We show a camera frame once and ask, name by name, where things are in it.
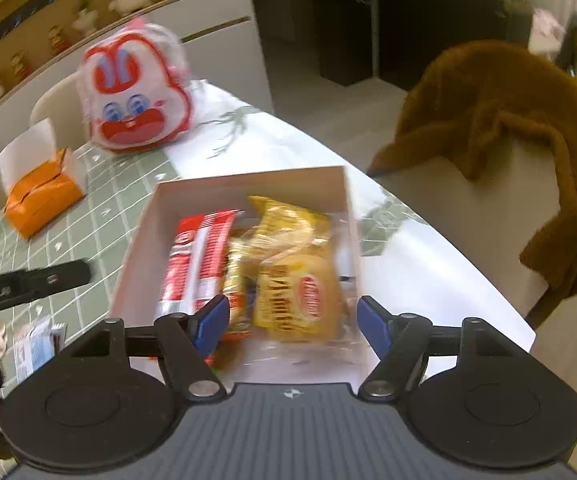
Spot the wooden display shelf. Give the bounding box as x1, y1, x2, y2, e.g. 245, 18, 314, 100
0, 0, 249, 128

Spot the orange tissue box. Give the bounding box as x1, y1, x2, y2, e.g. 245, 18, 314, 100
0, 117, 86, 240

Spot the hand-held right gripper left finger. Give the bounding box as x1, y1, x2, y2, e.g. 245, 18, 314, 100
71, 294, 232, 402

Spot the white red cartoon bag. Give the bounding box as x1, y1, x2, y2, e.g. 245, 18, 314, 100
76, 16, 193, 155

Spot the yellow red snack packet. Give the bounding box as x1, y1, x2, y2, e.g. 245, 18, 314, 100
251, 252, 346, 346

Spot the dark cabinet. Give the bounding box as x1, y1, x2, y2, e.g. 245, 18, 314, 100
313, 0, 534, 92

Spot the gold snack packet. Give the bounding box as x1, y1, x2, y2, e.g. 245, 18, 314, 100
246, 195, 331, 262

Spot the clear brown snack bar packet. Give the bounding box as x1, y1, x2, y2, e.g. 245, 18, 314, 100
221, 237, 258, 343

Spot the white cloth bundle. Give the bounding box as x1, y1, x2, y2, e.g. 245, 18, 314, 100
527, 7, 567, 57

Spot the pink cardboard box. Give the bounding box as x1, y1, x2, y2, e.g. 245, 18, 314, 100
111, 165, 369, 396

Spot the green checked tablecloth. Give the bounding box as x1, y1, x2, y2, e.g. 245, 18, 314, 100
0, 140, 179, 376

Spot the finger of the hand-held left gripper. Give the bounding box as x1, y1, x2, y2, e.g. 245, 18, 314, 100
0, 258, 92, 318

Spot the blue white snack packet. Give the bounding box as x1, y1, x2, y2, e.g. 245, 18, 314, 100
12, 321, 66, 381

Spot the white leaf print table runner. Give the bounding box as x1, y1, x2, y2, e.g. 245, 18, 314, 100
161, 79, 537, 348

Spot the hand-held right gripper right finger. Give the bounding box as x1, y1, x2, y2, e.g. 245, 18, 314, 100
357, 295, 531, 402

